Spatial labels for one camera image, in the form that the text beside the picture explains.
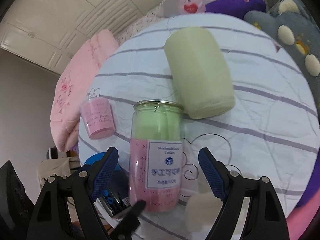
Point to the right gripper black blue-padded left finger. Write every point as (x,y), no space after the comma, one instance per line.
(51,219)

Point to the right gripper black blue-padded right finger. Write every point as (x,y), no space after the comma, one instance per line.
(265,217)

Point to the clear jar green pink liner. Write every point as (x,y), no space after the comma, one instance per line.
(156,155)

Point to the white paper cup lying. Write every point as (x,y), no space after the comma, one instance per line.
(201,211)

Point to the small pink plastic cup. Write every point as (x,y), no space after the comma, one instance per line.
(98,118)

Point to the pale green cup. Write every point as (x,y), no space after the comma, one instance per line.
(200,72)

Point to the blue black can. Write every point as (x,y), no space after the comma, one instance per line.
(111,185)

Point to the pink blanket right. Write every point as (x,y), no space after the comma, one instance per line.
(299,219)

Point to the purple bed sheet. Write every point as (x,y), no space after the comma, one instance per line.
(311,188)

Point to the folded pink quilt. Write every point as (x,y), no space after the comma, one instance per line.
(73,86)

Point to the striped white tablecloth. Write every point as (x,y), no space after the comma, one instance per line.
(272,131)

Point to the grey koala plush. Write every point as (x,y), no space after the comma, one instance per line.
(290,26)

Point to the cream wardrobe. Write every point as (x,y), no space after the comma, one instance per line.
(50,32)

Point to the purple bolster pillow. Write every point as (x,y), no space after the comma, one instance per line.
(235,8)

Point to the grey small pillow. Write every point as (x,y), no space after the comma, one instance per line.
(171,8)

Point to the pink bunny plush left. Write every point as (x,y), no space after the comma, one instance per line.
(190,6)

